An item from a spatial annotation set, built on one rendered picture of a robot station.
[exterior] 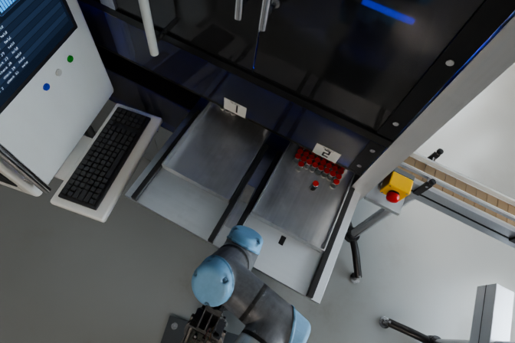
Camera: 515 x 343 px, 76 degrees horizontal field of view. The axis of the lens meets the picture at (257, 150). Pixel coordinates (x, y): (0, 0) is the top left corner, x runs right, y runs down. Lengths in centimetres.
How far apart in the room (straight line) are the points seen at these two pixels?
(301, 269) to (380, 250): 116
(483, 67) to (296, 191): 67
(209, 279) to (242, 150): 69
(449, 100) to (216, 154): 74
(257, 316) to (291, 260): 50
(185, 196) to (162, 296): 92
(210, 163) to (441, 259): 166
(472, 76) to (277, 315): 58
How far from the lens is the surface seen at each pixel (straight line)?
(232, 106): 113
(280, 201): 114
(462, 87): 80
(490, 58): 76
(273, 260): 109
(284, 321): 62
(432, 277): 233
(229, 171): 117
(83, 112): 136
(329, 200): 119
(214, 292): 61
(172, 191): 115
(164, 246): 201
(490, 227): 145
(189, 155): 120
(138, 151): 132
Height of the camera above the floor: 194
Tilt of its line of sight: 61 degrees down
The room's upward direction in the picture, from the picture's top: 14 degrees clockwise
